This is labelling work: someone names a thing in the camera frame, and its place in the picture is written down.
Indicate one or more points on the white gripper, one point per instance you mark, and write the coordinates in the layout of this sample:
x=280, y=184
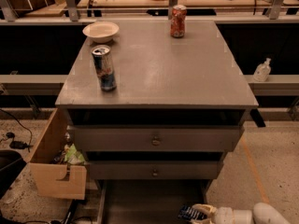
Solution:
x=224, y=216

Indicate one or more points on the dark blue rxbar wrapper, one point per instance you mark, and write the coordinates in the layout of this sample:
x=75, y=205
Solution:
x=189, y=213

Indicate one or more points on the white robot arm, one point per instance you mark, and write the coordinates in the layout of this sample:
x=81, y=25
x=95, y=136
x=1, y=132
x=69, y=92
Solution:
x=262, y=213

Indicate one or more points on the grey drawer cabinet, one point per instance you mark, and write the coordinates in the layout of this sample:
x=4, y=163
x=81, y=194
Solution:
x=162, y=82

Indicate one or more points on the grey open bottom drawer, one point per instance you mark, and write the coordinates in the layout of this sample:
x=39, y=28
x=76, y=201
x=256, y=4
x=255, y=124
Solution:
x=147, y=201

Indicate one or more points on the grey middle drawer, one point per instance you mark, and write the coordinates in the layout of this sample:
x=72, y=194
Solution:
x=136, y=170

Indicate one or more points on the grey top drawer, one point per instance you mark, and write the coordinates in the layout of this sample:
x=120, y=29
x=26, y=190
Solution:
x=130, y=139

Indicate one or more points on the wooden side drawer box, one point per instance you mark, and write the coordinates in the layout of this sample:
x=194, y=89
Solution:
x=53, y=178

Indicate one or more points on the green snack packet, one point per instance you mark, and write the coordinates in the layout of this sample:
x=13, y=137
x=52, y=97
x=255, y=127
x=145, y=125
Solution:
x=72, y=156

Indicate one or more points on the white pump bottle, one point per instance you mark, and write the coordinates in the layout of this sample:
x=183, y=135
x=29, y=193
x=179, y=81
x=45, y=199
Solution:
x=262, y=71

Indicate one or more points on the blue silver energy drink can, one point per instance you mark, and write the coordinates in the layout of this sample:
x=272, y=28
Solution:
x=102, y=60

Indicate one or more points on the orange soda can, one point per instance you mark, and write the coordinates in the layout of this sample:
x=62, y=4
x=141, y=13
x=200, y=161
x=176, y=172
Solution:
x=178, y=15

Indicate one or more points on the black bin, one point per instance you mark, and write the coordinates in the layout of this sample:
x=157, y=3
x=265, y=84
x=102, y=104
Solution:
x=11, y=164

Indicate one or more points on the white bowl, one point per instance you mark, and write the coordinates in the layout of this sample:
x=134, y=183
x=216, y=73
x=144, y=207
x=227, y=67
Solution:
x=101, y=32

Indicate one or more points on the grey metal railing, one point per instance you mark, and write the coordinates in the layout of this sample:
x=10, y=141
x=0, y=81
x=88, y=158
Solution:
x=82, y=11

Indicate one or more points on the black power adapter with cable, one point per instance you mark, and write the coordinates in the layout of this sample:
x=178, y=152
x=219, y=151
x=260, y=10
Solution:
x=15, y=144

